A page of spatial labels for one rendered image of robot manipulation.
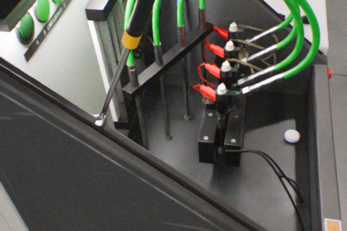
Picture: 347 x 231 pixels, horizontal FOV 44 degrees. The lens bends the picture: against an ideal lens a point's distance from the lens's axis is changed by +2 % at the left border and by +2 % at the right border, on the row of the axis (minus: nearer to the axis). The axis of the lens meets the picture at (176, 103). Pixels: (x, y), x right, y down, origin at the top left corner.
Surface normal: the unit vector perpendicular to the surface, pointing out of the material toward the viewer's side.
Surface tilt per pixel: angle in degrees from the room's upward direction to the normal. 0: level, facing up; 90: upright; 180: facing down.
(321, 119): 0
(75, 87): 90
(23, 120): 90
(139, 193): 90
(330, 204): 0
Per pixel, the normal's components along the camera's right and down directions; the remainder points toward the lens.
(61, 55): 0.98, 0.08
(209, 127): -0.07, -0.72
